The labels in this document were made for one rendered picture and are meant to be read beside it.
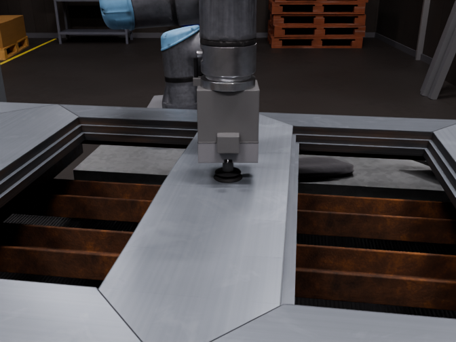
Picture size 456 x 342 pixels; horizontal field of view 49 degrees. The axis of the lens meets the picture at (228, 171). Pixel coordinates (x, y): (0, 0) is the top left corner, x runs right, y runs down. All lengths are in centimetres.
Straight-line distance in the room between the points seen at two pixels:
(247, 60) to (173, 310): 34
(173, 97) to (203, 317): 105
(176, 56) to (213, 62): 79
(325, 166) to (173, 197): 61
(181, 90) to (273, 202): 83
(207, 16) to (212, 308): 36
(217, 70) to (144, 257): 26
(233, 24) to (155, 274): 32
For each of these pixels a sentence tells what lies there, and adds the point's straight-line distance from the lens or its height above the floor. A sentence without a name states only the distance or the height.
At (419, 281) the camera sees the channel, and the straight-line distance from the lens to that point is 81.
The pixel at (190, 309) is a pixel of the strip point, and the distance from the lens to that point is 48.
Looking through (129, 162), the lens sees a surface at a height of 68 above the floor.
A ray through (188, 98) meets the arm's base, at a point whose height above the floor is 80.
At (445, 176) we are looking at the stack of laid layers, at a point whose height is 83.
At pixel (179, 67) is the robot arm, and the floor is 88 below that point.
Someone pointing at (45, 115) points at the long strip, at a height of 86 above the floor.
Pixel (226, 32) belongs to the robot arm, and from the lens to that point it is 65.
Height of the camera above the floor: 116
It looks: 23 degrees down
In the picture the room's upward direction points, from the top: straight up
